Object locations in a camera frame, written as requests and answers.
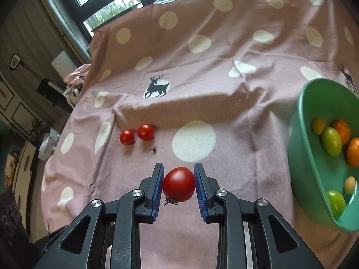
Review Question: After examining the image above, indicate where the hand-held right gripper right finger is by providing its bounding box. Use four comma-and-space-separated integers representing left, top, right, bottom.
193, 163, 324, 269

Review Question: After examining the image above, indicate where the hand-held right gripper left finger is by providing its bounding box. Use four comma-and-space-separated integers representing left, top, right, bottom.
34, 163, 164, 269

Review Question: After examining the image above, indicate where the red cherry tomato with stem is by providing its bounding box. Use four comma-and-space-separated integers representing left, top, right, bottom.
162, 167, 196, 206

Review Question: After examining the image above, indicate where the green bowl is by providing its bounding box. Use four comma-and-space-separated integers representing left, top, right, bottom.
288, 78, 359, 233

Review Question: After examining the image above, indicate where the green jujube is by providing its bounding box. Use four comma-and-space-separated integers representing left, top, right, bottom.
321, 127, 343, 157
326, 190, 346, 219

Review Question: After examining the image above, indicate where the small tan longan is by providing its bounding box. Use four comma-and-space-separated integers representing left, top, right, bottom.
344, 176, 356, 195
312, 118, 326, 135

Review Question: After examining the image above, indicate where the orange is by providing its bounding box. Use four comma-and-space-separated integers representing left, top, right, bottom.
332, 119, 351, 145
346, 137, 359, 167

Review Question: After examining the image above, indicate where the printed paper bag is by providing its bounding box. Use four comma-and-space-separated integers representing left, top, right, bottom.
38, 127, 61, 161

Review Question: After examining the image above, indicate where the pink polka-dot blanket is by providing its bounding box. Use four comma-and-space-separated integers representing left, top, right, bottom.
41, 0, 359, 269

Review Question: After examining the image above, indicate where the pile of clothes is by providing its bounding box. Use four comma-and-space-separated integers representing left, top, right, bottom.
63, 63, 93, 108

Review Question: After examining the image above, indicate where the upright vacuum cleaner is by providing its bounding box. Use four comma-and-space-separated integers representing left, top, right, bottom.
10, 54, 69, 105

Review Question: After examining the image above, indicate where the white board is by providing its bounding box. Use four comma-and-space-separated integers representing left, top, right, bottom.
52, 51, 77, 75

